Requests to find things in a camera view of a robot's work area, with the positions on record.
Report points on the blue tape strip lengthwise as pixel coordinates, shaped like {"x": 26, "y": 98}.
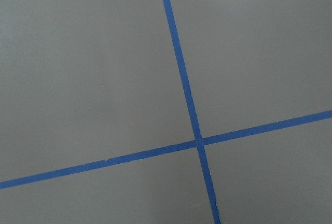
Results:
{"x": 191, "y": 110}

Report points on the blue tape strip crosswise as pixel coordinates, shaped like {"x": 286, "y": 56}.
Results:
{"x": 167, "y": 149}

